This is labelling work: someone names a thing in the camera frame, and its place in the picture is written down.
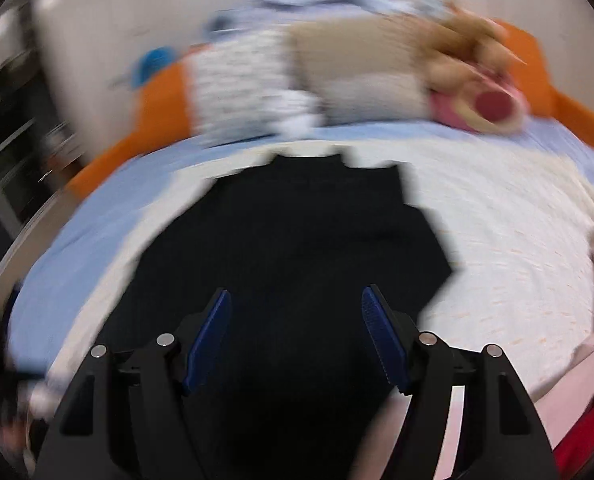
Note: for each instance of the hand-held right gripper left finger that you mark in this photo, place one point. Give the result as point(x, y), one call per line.
point(209, 340)

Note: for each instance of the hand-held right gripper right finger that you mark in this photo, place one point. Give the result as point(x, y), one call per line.
point(384, 340)

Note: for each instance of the black garment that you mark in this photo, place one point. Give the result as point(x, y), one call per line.
point(297, 240)

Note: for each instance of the white patterned quilt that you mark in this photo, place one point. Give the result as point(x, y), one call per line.
point(502, 220)

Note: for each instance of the light blue bedsheet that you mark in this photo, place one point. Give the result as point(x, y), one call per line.
point(77, 230)

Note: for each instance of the red cloth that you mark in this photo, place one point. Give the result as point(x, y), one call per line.
point(587, 435)

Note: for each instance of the white patterned pillow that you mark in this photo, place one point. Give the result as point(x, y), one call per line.
point(232, 90)

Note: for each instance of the beige pillow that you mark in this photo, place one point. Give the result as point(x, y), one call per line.
point(357, 70)

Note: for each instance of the blue object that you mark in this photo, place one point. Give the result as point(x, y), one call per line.
point(152, 60)

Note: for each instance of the brown teddy bear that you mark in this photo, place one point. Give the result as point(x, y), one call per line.
point(457, 35)

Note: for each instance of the orange bed frame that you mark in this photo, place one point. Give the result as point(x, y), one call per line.
point(162, 105)

